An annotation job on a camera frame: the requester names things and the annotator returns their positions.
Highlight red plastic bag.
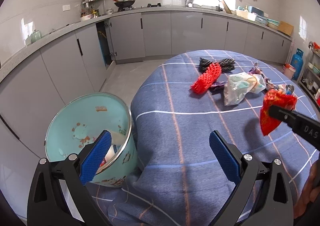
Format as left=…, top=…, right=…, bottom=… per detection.
left=259, top=89, right=297, bottom=136

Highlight plaid cloth rag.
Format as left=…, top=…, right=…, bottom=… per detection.
left=248, top=62, right=295, bottom=95

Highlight white printed plastic bag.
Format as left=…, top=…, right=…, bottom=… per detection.
left=223, top=72, right=266, bottom=106

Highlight teal metal trash bin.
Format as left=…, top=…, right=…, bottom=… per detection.
left=44, top=93, right=137, bottom=188

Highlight grey kitchen cabinets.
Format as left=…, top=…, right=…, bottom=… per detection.
left=1, top=7, right=291, bottom=164

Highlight person's right hand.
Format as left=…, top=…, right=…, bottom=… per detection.
left=293, top=160, right=319, bottom=219

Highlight metal storage shelf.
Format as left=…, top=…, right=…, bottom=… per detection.
left=299, top=42, right=319, bottom=108

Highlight red white bucket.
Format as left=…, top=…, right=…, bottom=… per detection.
left=283, top=63, right=296, bottom=80

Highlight blue gas cylinder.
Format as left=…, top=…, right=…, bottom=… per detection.
left=290, top=48, right=304, bottom=80

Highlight purple wrapper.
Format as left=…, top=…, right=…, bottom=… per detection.
left=209, top=81, right=227, bottom=91

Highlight black foam fruit net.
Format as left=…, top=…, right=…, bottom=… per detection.
left=199, top=57, right=235, bottom=73

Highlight blue plaid tablecloth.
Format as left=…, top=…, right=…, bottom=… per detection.
left=90, top=50, right=319, bottom=225

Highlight red foam fruit net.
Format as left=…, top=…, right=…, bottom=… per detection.
left=190, top=62, right=222, bottom=95

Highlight green kettle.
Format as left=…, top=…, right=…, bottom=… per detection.
left=30, top=29, right=42, bottom=44

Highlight metal spice rack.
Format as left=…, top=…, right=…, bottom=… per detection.
left=80, top=0, right=105, bottom=22

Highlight black wok with lid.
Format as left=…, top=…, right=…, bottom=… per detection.
left=112, top=0, right=136, bottom=12

